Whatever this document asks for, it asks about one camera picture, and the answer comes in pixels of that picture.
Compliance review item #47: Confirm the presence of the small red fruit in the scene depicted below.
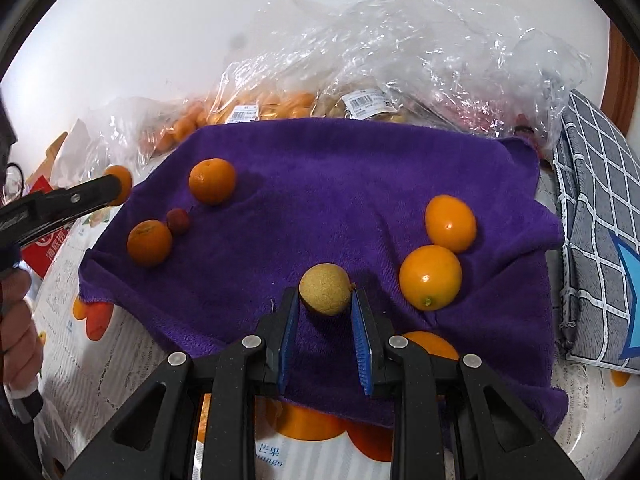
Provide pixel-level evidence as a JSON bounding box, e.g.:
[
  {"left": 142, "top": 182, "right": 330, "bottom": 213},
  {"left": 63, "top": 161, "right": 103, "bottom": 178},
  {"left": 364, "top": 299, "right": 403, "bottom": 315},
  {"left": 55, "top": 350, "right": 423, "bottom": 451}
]
[{"left": 166, "top": 208, "right": 191, "bottom": 236}]

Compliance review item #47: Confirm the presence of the grey checked cushion with star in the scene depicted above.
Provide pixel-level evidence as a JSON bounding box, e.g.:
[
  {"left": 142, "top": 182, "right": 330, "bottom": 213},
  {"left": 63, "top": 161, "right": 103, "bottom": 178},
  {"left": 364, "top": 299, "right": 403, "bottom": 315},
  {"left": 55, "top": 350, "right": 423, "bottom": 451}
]
[{"left": 552, "top": 91, "right": 639, "bottom": 374}]

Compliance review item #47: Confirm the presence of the tan longan fruit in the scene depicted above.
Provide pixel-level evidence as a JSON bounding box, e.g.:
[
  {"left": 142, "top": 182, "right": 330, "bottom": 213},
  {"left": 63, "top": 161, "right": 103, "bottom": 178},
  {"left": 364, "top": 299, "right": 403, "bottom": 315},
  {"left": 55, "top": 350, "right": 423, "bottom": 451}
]
[{"left": 298, "top": 263, "right": 352, "bottom": 316}]

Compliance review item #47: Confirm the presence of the orange tangerine big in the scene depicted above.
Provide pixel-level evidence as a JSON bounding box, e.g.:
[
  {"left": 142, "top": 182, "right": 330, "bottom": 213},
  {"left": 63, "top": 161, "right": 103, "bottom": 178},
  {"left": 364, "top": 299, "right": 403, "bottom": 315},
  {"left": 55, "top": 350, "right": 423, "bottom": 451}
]
[{"left": 405, "top": 330, "right": 460, "bottom": 361}]

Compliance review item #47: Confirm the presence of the clear plastic bag of fruit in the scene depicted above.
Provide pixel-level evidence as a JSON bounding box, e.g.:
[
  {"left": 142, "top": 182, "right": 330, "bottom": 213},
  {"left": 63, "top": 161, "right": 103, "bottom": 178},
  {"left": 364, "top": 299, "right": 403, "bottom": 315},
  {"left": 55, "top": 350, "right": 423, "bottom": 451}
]
[{"left": 54, "top": 0, "right": 591, "bottom": 180}]

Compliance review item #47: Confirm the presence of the fruit print tablecloth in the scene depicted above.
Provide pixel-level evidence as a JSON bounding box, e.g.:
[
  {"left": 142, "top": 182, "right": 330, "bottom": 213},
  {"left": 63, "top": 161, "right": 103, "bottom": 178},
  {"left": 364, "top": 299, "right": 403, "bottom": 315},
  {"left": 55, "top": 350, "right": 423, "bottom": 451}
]
[{"left": 29, "top": 159, "right": 640, "bottom": 480}]

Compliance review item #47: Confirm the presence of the purple towel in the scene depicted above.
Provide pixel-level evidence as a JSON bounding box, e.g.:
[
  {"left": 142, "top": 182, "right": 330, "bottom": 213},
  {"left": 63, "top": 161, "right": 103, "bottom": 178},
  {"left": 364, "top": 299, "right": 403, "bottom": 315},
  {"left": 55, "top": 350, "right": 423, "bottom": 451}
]
[{"left": 79, "top": 118, "right": 568, "bottom": 431}]

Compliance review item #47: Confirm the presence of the brown wooden door frame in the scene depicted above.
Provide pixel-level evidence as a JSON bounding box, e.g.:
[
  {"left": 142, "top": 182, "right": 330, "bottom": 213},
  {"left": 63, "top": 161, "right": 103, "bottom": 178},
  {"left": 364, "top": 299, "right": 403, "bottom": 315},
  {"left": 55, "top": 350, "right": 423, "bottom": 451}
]
[{"left": 601, "top": 23, "right": 639, "bottom": 136}]

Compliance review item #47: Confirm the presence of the orange kumquat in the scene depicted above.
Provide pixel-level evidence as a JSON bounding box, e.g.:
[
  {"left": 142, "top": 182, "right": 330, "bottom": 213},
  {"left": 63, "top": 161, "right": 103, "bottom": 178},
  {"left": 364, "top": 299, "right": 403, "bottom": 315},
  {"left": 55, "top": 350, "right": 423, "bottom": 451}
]
[
  {"left": 126, "top": 220, "right": 172, "bottom": 268},
  {"left": 424, "top": 195, "right": 477, "bottom": 254},
  {"left": 399, "top": 245, "right": 462, "bottom": 311}
]

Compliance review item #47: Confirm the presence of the red paper bag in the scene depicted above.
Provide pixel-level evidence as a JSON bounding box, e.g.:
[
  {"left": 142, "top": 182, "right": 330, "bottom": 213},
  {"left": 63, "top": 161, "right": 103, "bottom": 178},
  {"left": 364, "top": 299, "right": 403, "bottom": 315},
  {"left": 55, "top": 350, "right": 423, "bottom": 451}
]
[{"left": 19, "top": 173, "right": 72, "bottom": 280}]

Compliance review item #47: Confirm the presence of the person's left hand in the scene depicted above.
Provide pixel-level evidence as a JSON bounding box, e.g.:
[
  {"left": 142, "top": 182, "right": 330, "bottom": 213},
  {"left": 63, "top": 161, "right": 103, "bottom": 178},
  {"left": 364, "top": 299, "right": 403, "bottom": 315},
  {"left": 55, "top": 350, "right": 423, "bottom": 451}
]
[{"left": 1, "top": 268, "right": 43, "bottom": 391}]

